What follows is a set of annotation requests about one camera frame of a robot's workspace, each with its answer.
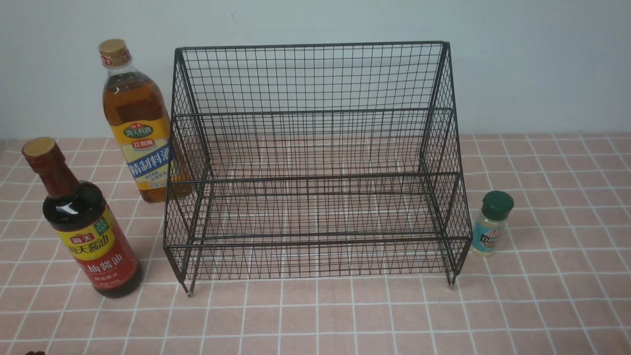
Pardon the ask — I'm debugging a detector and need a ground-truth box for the dark soy sauce bottle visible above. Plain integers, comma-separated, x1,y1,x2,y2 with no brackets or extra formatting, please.
22,137,143,298

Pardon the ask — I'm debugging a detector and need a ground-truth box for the amber cooking wine bottle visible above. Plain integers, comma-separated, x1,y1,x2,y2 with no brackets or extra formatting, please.
98,38,192,204

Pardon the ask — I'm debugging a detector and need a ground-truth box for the black wire mesh shelf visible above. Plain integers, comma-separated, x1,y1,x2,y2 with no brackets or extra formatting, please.
163,41,472,296

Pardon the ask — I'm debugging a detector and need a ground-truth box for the small green-capped seasoning bottle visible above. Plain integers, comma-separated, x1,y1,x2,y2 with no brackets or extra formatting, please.
471,190,514,257

